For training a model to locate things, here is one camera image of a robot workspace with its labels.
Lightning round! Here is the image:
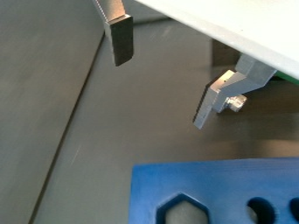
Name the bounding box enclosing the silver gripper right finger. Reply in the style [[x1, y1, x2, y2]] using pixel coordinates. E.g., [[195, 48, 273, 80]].
[[193, 54, 277, 129]]

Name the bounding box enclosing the black-padded gripper left finger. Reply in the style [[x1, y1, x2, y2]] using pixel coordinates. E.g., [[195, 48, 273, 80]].
[[93, 0, 134, 67]]

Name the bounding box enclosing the green oval cylinder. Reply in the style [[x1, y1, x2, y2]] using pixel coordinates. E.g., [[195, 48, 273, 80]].
[[274, 73, 299, 85]]

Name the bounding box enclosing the blue foam shape board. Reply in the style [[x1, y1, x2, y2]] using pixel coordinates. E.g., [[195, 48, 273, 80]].
[[129, 157, 299, 224]]

